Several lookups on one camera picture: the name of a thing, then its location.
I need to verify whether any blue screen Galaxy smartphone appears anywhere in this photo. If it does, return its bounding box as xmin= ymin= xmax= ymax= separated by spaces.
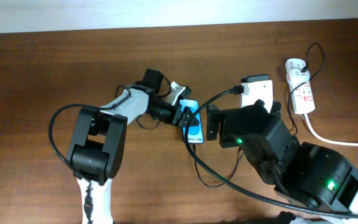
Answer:
xmin=179 ymin=100 xmax=204 ymax=144

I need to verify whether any thin black charging cable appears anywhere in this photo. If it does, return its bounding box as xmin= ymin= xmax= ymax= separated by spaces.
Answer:
xmin=191 ymin=42 xmax=326 ymax=189

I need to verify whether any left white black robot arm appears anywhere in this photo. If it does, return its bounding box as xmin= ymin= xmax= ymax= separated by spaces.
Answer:
xmin=67 ymin=68 xmax=191 ymax=223

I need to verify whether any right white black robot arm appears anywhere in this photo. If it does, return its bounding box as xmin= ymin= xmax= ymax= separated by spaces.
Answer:
xmin=206 ymin=100 xmax=358 ymax=215

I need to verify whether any white USB charger plug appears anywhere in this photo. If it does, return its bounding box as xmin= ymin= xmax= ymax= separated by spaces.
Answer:
xmin=287 ymin=68 xmax=310 ymax=85

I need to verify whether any white power strip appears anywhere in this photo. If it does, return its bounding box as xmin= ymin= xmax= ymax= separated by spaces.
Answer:
xmin=285 ymin=58 xmax=315 ymax=114

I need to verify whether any thick white power cord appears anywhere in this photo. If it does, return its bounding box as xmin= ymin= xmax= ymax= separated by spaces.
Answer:
xmin=301 ymin=113 xmax=358 ymax=149

